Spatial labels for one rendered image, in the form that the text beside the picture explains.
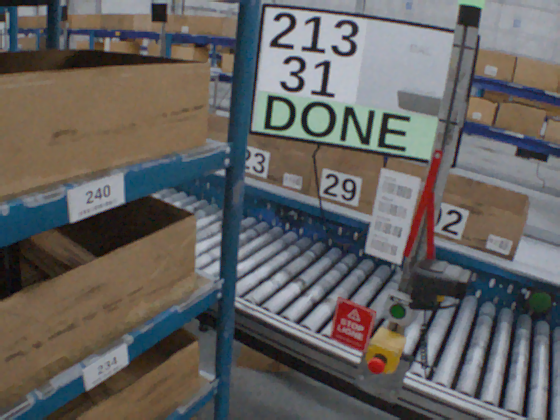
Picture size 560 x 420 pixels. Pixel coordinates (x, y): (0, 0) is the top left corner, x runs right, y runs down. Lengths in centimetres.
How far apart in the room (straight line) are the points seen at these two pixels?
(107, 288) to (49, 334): 8
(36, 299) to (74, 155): 15
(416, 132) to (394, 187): 15
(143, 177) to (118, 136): 5
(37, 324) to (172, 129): 26
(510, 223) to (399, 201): 68
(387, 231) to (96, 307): 63
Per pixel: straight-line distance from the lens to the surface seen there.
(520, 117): 573
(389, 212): 92
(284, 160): 172
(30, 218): 38
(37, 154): 41
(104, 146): 44
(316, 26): 98
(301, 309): 127
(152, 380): 64
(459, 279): 88
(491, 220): 151
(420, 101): 96
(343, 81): 97
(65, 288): 48
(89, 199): 40
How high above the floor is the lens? 148
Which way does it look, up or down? 23 degrees down
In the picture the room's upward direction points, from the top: 7 degrees clockwise
